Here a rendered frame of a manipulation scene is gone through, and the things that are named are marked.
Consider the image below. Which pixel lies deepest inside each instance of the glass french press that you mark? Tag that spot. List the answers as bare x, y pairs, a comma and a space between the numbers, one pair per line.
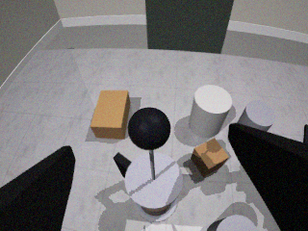
153, 180

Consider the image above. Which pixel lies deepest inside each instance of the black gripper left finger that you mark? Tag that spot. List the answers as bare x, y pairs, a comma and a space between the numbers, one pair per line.
36, 200

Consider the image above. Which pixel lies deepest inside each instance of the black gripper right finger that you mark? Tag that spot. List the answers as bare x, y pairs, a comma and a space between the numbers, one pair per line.
278, 168

